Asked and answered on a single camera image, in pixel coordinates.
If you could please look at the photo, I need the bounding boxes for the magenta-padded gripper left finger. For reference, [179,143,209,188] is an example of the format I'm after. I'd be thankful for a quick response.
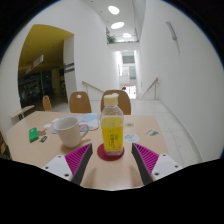
[41,143,94,186]

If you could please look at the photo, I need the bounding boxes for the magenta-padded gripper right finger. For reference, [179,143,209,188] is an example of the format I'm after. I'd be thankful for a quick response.
[131,143,184,185]

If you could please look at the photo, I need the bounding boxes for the clear bottle with yellow label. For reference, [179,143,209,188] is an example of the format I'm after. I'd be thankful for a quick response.
[99,93,125,157]

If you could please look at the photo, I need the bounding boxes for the flat round red coaster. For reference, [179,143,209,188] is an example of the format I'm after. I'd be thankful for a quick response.
[96,142,125,162]

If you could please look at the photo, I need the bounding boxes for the white ceramic mug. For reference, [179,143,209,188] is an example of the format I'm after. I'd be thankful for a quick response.
[53,115,90,149]

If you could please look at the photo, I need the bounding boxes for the yellow and blue sticker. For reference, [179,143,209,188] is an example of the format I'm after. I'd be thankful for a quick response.
[144,128,160,137]

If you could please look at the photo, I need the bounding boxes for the pale blue printed booklet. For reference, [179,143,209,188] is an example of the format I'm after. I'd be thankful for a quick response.
[51,112,100,135]

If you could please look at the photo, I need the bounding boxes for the small green box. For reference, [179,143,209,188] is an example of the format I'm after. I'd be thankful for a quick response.
[28,127,40,144]

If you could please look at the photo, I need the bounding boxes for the brown wooden chair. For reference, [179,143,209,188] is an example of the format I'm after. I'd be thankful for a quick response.
[100,89,132,116]
[68,91,93,114]
[41,95,53,113]

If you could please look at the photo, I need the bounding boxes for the light wooden side table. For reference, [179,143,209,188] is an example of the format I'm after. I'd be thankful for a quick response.
[10,104,36,125]

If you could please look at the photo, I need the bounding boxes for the dark shop shelf unit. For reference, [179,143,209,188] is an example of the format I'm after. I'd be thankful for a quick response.
[18,71,63,101]

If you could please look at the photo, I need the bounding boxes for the white hanging sign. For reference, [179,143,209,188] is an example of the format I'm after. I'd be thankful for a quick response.
[25,54,45,74]

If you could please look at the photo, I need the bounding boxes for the green balcony plant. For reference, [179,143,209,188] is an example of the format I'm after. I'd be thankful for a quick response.
[106,34,117,45]

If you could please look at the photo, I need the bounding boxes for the round ceiling lights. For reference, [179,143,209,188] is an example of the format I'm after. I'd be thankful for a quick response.
[107,4,134,39]

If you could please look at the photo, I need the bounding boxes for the long grey wall lamp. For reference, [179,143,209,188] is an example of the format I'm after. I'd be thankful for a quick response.
[165,21,181,53]

